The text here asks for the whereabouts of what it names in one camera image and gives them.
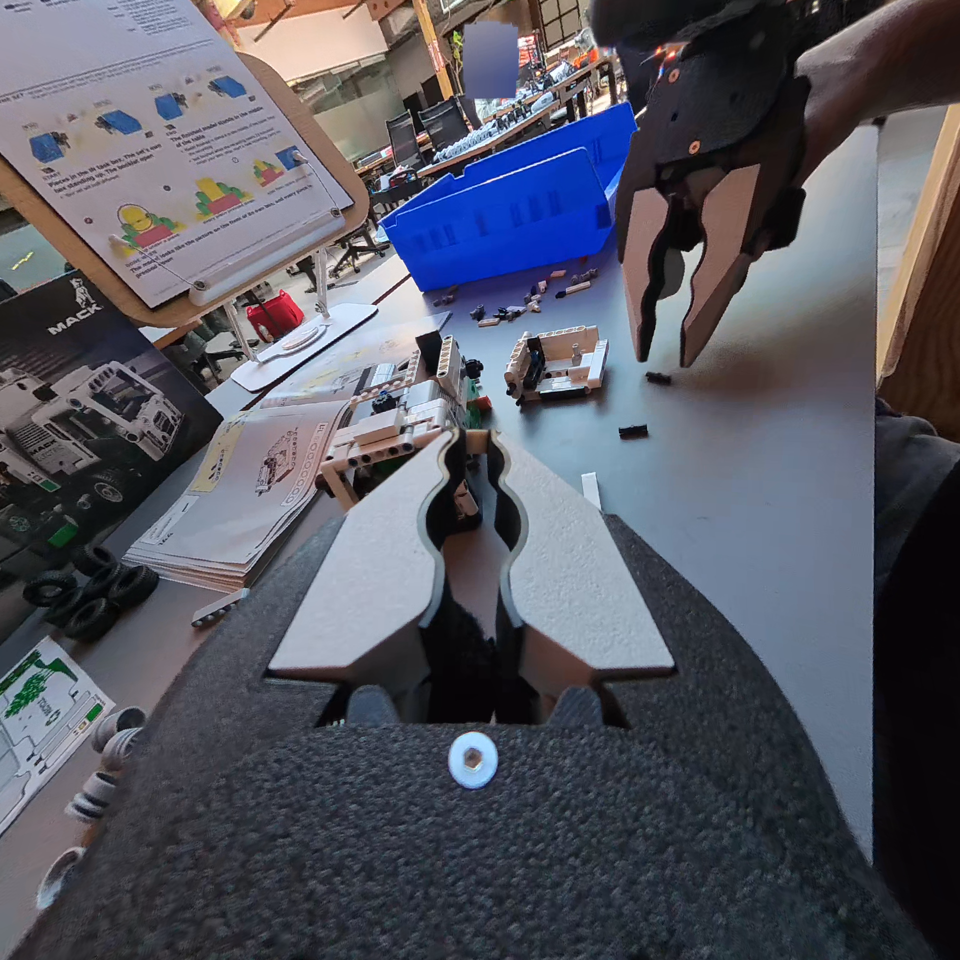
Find long work table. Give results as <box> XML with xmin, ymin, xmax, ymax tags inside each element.
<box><xmin>416</xmin><ymin>58</ymin><xmax>624</xmax><ymax>181</ymax></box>

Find green white sticker sheet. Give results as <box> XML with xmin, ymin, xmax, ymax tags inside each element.
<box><xmin>0</xmin><ymin>636</ymin><xmax>117</xmax><ymax>835</ymax></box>

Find person's right hand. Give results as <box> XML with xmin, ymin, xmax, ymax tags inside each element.
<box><xmin>795</xmin><ymin>33</ymin><xmax>884</xmax><ymax>179</ymax></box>

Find dark lego set box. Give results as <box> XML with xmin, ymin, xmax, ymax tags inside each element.
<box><xmin>0</xmin><ymin>270</ymin><xmax>225</xmax><ymax>573</ymax></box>

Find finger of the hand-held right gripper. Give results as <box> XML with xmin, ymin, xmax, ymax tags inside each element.
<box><xmin>615</xmin><ymin>183</ymin><xmax>676</xmax><ymax>365</ymax></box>
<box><xmin>678</xmin><ymin>163</ymin><xmax>762</xmax><ymax>369</ymax></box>

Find blue plastic bin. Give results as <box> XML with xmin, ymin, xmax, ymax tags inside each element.
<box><xmin>380</xmin><ymin>101</ymin><xmax>639</xmax><ymax>293</ymax></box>

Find red bag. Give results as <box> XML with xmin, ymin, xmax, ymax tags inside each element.
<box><xmin>246</xmin><ymin>290</ymin><xmax>306</xmax><ymax>343</ymax></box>

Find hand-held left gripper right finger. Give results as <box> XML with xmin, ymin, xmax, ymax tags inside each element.
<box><xmin>487</xmin><ymin>429</ymin><xmax>676</xmax><ymax>725</ymax></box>

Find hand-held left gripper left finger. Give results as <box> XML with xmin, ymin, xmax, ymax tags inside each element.
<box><xmin>267</xmin><ymin>427</ymin><xmax>464</xmax><ymax>725</ymax></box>

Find white green lego truck model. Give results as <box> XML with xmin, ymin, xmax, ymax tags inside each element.
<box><xmin>315</xmin><ymin>311</ymin><xmax>494</xmax><ymax>531</ymax></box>

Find person's dark trouser leg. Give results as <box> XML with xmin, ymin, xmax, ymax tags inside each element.
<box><xmin>872</xmin><ymin>397</ymin><xmax>960</xmax><ymax>960</ymax></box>

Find pile of black rubber tyres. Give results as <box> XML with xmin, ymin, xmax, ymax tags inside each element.
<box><xmin>22</xmin><ymin>543</ymin><xmax>161</xmax><ymax>643</ymax></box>

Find light grey lego beam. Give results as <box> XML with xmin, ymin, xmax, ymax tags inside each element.
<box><xmin>190</xmin><ymin>588</ymin><xmax>250</xmax><ymax>629</ymax></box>

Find person's right forearm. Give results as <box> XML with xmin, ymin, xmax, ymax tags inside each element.
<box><xmin>873</xmin><ymin>3</ymin><xmax>960</xmax><ymax>129</ymax></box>

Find scattered small lego pieces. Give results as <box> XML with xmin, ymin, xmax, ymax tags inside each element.
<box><xmin>433</xmin><ymin>266</ymin><xmax>601</xmax><ymax>329</ymax></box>

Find open lego instruction booklet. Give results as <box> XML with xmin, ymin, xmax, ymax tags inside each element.
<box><xmin>122</xmin><ymin>330</ymin><xmax>425</xmax><ymax>594</ymax></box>

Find wooden panel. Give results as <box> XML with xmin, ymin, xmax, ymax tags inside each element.
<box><xmin>876</xmin><ymin>105</ymin><xmax>960</xmax><ymax>421</ymax></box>

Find black office chair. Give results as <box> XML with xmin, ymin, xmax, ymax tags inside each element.
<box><xmin>386</xmin><ymin>111</ymin><xmax>422</xmax><ymax>171</ymax></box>
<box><xmin>418</xmin><ymin>97</ymin><xmax>471</xmax><ymax>153</ymax></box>

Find white lego cab subassembly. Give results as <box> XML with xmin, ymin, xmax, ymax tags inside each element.
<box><xmin>504</xmin><ymin>324</ymin><xmax>610</xmax><ymax>407</ymax></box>

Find printed task instruction sheet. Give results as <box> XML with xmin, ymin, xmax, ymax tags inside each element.
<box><xmin>0</xmin><ymin>0</ymin><xmax>354</xmax><ymax>309</ymax></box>

